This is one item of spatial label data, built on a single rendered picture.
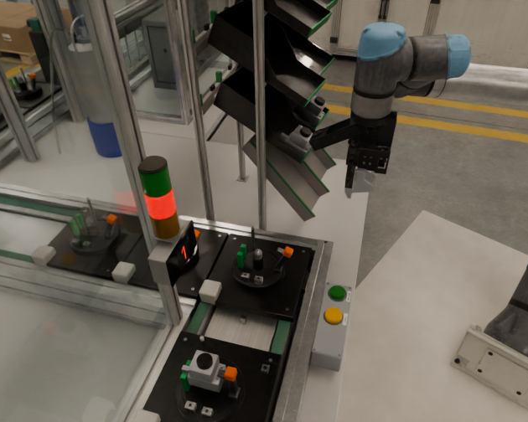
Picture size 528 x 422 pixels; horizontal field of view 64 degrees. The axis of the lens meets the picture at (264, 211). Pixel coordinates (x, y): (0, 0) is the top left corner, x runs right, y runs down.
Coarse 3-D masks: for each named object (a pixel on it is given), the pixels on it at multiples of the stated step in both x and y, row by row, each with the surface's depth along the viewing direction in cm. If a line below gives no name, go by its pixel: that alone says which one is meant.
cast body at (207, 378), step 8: (200, 352) 81; (192, 360) 80; (200, 360) 78; (208, 360) 78; (216, 360) 80; (184, 368) 83; (192, 368) 78; (200, 368) 78; (208, 368) 78; (216, 368) 80; (224, 368) 82; (192, 376) 79; (200, 376) 78; (208, 376) 78; (216, 376) 80; (192, 384) 82; (200, 384) 81; (208, 384) 80; (216, 384) 79
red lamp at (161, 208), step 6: (150, 198) 73; (156, 198) 73; (162, 198) 73; (168, 198) 74; (150, 204) 74; (156, 204) 74; (162, 204) 74; (168, 204) 75; (174, 204) 77; (150, 210) 75; (156, 210) 75; (162, 210) 75; (168, 210) 76; (174, 210) 77; (156, 216) 76; (162, 216) 76; (168, 216) 76
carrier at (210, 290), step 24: (240, 240) 120; (264, 240) 120; (216, 264) 113; (240, 264) 108; (264, 264) 111; (288, 264) 113; (216, 288) 105; (240, 288) 107; (264, 288) 105; (288, 288) 107; (264, 312) 102; (288, 312) 101
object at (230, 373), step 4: (228, 368) 79; (232, 368) 79; (220, 372) 80; (224, 372) 80; (228, 372) 79; (232, 372) 79; (236, 372) 79; (220, 376) 80; (224, 376) 80; (228, 376) 78; (232, 376) 78; (228, 380) 80; (232, 380) 79; (232, 384) 80; (236, 384) 82; (232, 388) 81; (236, 388) 83; (232, 392) 83; (236, 392) 83
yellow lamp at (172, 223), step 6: (150, 216) 77; (174, 216) 78; (156, 222) 77; (162, 222) 76; (168, 222) 77; (174, 222) 78; (156, 228) 78; (162, 228) 77; (168, 228) 78; (174, 228) 79; (156, 234) 79; (162, 234) 79; (168, 234) 79; (174, 234) 80
